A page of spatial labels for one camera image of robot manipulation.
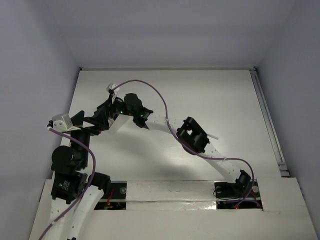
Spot white compartment organizer box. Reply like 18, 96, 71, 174
107, 114, 130, 135

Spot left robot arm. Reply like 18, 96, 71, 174
39, 110, 112, 240

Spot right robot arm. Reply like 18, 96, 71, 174
91, 93, 251, 196

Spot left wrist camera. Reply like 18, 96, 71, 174
47, 113, 81, 133

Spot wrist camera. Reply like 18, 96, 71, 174
47, 113, 81, 133
106, 83, 119, 96

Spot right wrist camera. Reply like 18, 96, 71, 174
106, 83, 119, 96

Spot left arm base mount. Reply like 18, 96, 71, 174
94, 181, 127, 211

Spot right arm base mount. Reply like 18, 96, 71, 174
213, 170, 263, 210

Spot aluminium rail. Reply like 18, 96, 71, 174
249, 68, 291, 178

